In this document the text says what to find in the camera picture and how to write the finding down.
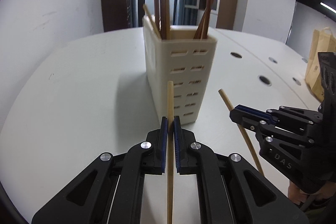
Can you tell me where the light bamboo chopstick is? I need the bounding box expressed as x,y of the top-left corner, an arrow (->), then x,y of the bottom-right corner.
218,89 -> 264,176
166,81 -> 174,223

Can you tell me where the person's right hand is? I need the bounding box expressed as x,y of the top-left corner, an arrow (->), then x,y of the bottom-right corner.
288,181 -> 330,205

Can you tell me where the cream slotted utensil holder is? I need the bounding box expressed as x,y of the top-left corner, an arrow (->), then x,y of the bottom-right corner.
143,16 -> 218,124

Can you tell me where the brown paper bag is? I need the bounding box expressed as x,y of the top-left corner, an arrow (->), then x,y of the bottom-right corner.
304,27 -> 336,102

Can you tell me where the brown chopstick right compartment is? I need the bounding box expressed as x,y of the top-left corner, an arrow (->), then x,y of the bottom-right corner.
201,0 -> 211,39

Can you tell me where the light chopstick leaning in holder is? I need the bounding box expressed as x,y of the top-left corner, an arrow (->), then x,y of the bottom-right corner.
143,4 -> 161,39

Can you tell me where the dark brown chopstick in holder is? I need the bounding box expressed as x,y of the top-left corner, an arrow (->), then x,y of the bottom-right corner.
153,0 -> 161,32

